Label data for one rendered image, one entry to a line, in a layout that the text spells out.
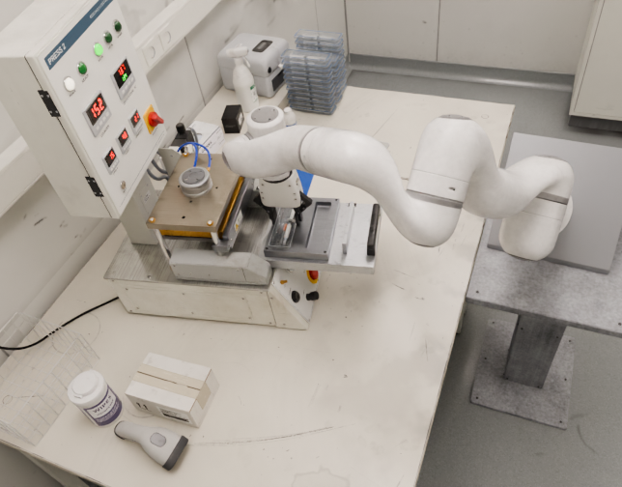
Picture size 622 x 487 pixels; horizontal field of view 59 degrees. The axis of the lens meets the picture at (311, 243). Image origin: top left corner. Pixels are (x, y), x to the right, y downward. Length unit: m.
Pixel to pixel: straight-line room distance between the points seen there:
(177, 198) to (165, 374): 0.44
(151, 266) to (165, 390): 0.34
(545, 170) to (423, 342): 0.54
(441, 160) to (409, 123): 1.22
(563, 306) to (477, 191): 0.64
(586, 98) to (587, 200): 1.70
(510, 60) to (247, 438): 2.91
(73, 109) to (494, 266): 1.15
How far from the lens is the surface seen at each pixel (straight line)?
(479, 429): 2.22
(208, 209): 1.37
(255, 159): 1.14
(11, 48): 1.22
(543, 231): 1.27
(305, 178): 1.94
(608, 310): 1.64
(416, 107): 2.23
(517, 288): 1.63
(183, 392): 1.41
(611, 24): 3.15
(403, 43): 3.81
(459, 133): 0.94
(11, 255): 1.74
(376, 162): 0.90
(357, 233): 1.43
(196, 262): 1.41
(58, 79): 1.21
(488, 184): 1.04
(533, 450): 2.23
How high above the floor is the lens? 2.01
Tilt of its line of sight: 47 degrees down
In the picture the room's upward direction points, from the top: 10 degrees counter-clockwise
